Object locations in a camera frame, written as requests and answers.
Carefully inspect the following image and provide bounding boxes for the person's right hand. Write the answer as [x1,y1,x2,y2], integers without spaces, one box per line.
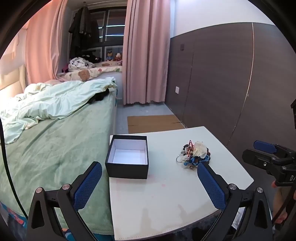
[271,182,296,224]

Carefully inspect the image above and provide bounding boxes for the black cable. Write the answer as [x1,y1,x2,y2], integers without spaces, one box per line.
[0,119,29,217]

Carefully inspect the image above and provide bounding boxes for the floral pillows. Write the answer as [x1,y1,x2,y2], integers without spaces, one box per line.
[57,65,123,82]

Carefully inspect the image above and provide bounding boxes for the colourful patterned sheet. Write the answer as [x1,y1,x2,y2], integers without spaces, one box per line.
[0,202,77,241]

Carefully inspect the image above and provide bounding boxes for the dark hanging clothes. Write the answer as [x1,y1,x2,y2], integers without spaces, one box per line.
[68,6,100,58]

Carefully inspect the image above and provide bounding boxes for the bed with green sheet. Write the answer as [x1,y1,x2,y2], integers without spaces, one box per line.
[0,76,118,241]

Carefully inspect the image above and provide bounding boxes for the flat brown cardboard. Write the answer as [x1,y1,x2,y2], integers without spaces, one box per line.
[127,114,185,134]

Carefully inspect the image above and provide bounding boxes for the black garment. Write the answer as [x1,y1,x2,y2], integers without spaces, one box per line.
[87,89,110,104]

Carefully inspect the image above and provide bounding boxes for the light green duvet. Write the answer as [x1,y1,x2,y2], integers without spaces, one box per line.
[0,78,118,144]

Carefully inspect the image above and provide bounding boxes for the pink curtain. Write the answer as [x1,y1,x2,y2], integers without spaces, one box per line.
[25,0,70,84]
[122,0,175,106]

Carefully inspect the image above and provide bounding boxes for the black plush toy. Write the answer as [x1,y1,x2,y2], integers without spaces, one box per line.
[81,53,102,62]

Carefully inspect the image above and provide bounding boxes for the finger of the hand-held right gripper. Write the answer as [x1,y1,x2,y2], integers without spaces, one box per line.
[242,149,272,173]
[253,140,281,155]

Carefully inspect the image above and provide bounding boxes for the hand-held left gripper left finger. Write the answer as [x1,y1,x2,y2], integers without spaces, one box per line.
[26,161,103,241]

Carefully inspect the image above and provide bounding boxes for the white black-patterned cloth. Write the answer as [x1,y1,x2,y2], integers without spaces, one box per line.
[67,57,96,71]

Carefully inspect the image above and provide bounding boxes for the black gift box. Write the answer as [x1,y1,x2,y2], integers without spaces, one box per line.
[105,136,149,179]

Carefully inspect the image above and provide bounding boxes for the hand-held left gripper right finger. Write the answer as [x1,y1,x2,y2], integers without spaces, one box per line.
[196,162,274,241]

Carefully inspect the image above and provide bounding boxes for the pile of colourful jewelry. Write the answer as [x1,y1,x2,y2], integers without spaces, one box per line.
[176,140,211,169]

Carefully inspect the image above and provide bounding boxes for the dark framed window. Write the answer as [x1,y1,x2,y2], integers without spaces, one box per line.
[88,7,126,50]

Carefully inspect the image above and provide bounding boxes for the beige padded headboard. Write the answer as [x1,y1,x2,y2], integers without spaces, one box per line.
[0,65,26,93]

